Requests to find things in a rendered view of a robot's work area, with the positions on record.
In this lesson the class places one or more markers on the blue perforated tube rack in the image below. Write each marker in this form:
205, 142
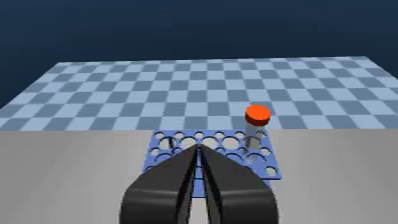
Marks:
251, 156

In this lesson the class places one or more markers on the orange-capped clear centrifuge tube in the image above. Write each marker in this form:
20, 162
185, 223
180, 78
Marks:
256, 117

